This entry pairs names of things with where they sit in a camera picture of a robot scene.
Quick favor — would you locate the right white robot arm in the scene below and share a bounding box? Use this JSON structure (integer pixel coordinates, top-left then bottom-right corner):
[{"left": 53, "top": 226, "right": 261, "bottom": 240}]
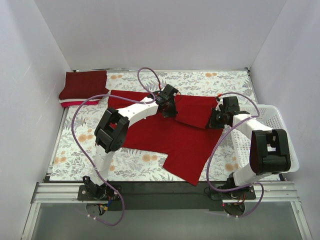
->
[{"left": 207, "top": 92, "right": 291, "bottom": 199}]

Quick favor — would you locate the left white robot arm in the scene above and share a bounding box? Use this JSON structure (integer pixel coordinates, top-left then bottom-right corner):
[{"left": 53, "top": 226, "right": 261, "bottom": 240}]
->
[{"left": 82, "top": 84, "right": 179, "bottom": 200}]

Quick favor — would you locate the folded dark red t-shirt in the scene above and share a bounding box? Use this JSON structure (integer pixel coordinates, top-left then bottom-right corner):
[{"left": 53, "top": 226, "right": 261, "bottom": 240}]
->
[{"left": 59, "top": 70, "right": 109, "bottom": 100}]

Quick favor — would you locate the folded pink t-shirt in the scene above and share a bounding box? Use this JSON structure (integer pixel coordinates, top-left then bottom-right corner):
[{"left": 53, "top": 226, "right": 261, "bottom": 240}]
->
[{"left": 60, "top": 101, "right": 99, "bottom": 108}]

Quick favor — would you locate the floral table mat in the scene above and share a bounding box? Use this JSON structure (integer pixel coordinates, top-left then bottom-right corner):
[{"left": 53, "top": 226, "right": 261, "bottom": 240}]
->
[{"left": 48, "top": 70, "right": 256, "bottom": 181}]

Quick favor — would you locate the folded white t-shirt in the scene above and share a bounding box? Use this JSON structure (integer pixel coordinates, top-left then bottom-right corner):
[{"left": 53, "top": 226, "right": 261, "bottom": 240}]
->
[{"left": 59, "top": 98, "right": 101, "bottom": 103}]

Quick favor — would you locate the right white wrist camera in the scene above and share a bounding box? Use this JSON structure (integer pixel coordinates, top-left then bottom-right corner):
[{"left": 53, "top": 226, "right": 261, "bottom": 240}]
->
[{"left": 215, "top": 96, "right": 224, "bottom": 112}]

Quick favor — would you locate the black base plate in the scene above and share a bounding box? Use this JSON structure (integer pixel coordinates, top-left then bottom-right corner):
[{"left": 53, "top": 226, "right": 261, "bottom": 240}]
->
[{"left": 77, "top": 181, "right": 258, "bottom": 212}]

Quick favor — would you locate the aluminium frame rail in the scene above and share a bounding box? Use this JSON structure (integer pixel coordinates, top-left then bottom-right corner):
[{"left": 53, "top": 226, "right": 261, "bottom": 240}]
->
[{"left": 31, "top": 181, "right": 301, "bottom": 203}]

